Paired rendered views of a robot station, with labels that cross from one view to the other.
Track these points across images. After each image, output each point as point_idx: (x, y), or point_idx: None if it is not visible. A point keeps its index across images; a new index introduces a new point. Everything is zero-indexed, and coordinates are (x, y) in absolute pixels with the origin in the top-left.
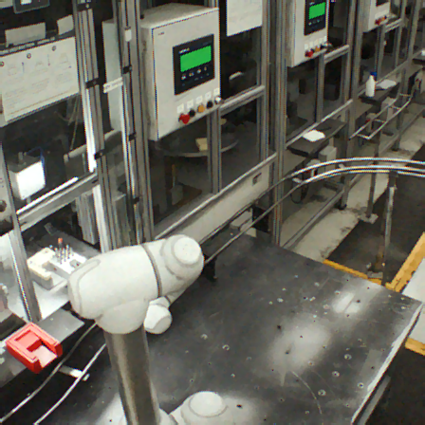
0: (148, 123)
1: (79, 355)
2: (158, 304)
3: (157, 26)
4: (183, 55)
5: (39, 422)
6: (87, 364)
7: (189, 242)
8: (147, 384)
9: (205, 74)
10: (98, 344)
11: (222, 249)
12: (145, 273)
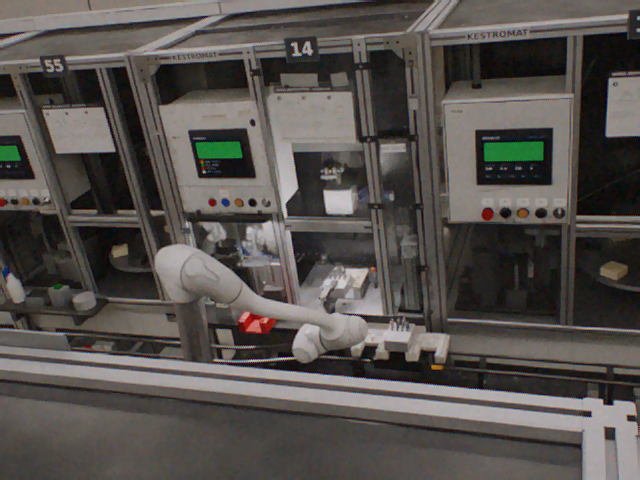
0: (443, 202)
1: (320, 361)
2: (310, 338)
3: (453, 102)
4: (489, 143)
5: (216, 361)
6: (313, 370)
7: (197, 262)
8: (188, 352)
9: (530, 175)
10: (339, 365)
11: (494, 372)
12: (177, 266)
